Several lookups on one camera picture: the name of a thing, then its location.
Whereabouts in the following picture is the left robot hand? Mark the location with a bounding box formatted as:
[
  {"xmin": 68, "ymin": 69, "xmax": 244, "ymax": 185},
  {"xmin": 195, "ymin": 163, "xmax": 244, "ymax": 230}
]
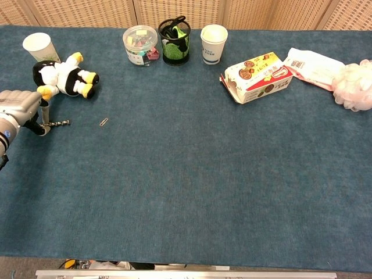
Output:
[{"xmin": 0, "ymin": 90, "xmax": 52, "ymax": 137}]

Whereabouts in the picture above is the small metal chain piece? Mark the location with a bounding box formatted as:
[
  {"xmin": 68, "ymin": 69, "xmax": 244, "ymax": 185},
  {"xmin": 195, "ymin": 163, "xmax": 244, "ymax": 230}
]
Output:
[{"xmin": 39, "ymin": 119, "xmax": 71, "ymax": 128}]

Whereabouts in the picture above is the black white penguin plush toy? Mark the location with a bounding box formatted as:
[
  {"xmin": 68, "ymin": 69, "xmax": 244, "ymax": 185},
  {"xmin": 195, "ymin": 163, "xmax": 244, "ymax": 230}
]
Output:
[{"xmin": 32, "ymin": 51, "xmax": 100, "ymax": 103}]

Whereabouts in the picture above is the white paper cup green print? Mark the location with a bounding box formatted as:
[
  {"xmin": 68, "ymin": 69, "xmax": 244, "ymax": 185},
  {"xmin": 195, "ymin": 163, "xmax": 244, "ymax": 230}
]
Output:
[{"xmin": 22, "ymin": 32, "xmax": 61, "ymax": 64}]

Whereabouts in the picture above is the clear jar of binder clips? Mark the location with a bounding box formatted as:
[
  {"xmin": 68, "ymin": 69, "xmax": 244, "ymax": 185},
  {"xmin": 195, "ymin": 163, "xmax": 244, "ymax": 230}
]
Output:
[{"xmin": 122, "ymin": 24, "xmax": 159, "ymax": 67}]

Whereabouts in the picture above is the black mesh pen holder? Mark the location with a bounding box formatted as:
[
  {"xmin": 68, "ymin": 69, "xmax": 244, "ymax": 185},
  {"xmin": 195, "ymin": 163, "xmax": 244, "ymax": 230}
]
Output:
[{"xmin": 158, "ymin": 15, "xmax": 192, "ymax": 66}]

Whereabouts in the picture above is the blue felt table mat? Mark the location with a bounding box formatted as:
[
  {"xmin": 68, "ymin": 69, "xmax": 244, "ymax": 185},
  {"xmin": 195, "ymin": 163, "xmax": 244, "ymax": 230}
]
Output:
[{"xmin": 0, "ymin": 24, "xmax": 372, "ymax": 273}]

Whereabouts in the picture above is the woven bamboo folding screen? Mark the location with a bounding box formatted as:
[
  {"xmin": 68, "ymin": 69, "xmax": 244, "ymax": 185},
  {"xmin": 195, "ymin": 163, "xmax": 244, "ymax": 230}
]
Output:
[{"xmin": 0, "ymin": 0, "xmax": 372, "ymax": 31}]

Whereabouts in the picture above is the white paper cup blue print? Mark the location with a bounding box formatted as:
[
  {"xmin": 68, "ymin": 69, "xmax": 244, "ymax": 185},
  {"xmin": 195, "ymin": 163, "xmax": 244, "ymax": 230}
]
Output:
[{"xmin": 200, "ymin": 24, "xmax": 228, "ymax": 65}]

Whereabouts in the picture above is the open snack carton box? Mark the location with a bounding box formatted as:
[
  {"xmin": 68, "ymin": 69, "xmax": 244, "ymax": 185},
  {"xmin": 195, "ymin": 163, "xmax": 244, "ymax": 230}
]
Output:
[{"xmin": 219, "ymin": 51, "xmax": 294, "ymax": 105}]

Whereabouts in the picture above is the white red plastic packet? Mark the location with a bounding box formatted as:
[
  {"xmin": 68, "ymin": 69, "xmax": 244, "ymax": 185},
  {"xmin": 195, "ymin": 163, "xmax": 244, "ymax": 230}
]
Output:
[{"xmin": 282, "ymin": 47, "xmax": 346, "ymax": 92}]

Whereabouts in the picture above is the aluminium frame rail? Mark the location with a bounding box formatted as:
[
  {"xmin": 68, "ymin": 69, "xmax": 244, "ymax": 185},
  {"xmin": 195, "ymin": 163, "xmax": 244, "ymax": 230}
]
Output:
[{"xmin": 35, "ymin": 269, "xmax": 338, "ymax": 279}]

